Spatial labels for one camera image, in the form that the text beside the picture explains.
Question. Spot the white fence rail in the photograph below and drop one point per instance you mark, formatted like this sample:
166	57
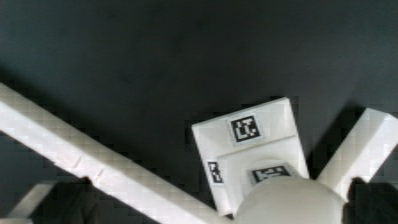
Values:
92	161
364	151

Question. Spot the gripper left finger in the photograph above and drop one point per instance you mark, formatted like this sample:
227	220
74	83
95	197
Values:
60	203

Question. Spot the white lamp bulb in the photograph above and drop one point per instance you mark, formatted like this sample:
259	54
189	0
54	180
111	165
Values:
289	200

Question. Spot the white front fence rail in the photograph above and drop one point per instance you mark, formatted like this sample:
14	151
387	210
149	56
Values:
92	161

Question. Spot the white lamp base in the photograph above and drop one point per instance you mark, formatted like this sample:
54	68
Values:
252	150

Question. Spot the white right fence rail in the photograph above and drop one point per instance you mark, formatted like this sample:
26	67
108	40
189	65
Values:
364	151

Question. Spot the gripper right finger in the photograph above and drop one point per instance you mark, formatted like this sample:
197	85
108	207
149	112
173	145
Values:
372	205

